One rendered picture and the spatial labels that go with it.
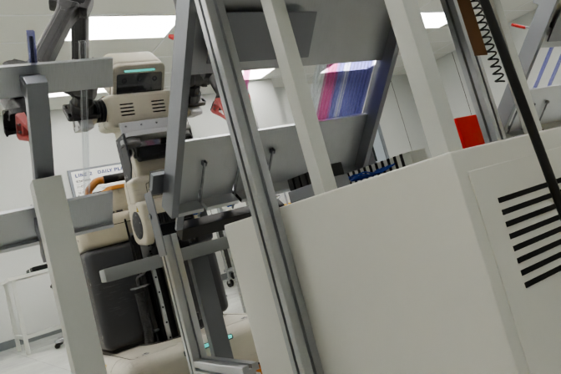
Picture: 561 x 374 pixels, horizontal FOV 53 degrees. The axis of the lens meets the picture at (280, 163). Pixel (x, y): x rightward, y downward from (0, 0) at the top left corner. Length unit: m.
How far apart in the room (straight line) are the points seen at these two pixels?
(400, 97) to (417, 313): 11.35
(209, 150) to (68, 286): 0.50
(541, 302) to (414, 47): 0.37
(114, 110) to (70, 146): 6.33
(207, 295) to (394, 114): 10.21
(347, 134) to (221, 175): 0.45
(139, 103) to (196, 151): 0.77
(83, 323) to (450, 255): 0.78
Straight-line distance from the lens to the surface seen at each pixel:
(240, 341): 2.15
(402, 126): 11.92
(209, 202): 1.55
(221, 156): 1.52
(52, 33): 1.67
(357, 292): 0.93
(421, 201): 0.78
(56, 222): 1.27
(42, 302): 8.12
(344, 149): 1.81
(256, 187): 1.02
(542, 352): 0.81
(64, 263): 1.26
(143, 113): 2.20
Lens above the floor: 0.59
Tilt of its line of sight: 6 degrees up
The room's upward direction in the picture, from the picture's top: 15 degrees counter-clockwise
